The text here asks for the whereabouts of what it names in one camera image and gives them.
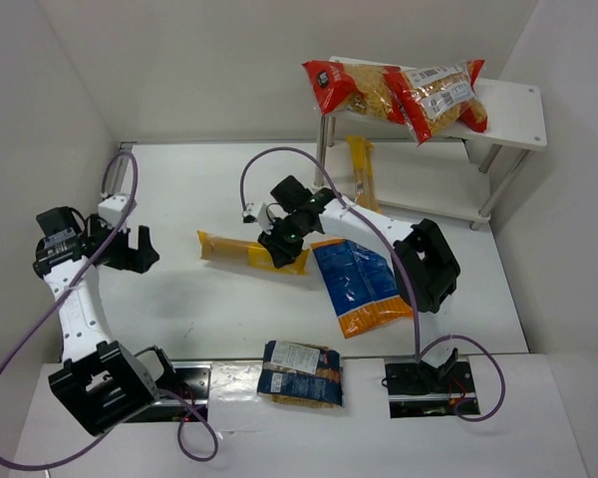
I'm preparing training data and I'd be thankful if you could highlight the large yellow spaghetti bag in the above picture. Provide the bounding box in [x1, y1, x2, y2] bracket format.
[196, 230, 310, 276]

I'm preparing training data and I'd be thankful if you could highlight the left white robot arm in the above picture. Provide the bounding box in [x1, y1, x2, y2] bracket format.
[33, 194, 176, 436]

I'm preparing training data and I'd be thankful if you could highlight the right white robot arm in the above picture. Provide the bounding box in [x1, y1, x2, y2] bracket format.
[242, 175, 460, 368]

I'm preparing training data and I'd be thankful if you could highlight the blue orange pasta bag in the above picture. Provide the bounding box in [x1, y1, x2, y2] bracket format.
[311, 239, 413, 339]

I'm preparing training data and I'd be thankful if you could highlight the dark blue pasta bag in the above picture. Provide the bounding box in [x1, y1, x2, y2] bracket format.
[256, 341, 344, 408]

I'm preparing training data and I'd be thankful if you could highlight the red pasta bag left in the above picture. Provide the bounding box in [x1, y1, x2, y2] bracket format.
[302, 60, 407, 124]

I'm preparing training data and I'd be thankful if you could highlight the red pasta bag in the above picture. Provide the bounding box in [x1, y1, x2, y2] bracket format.
[384, 59, 488, 144]
[302, 60, 407, 124]

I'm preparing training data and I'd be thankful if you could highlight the white two-tier shelf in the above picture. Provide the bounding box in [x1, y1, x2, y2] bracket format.
[314, 57, 547, 229]

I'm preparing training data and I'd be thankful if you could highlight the red pasta bag right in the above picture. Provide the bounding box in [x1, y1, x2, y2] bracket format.
[384, 59, 488, 144]

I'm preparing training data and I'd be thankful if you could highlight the small yellow spaghetti bag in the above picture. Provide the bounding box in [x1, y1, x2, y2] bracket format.
[346, 135, 381, 213]

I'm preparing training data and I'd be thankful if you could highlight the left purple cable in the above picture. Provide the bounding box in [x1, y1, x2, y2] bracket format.
[0, 151, 220, 472]

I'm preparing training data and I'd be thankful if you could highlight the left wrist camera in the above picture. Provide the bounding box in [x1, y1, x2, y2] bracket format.
[98, 193, 137, 229]

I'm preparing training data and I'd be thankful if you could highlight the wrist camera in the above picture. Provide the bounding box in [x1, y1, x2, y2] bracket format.
[98, 193, 137, 229]
[242, 202, 275, 234]

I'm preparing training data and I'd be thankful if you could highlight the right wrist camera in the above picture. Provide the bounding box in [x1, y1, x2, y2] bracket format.
[242, 202, 275, 234]

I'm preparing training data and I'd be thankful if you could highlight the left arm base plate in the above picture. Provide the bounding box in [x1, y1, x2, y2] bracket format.
[128, 360, 211, 423]

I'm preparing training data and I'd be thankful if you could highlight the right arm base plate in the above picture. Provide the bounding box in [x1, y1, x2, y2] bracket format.
[382, 358, 480, 419]

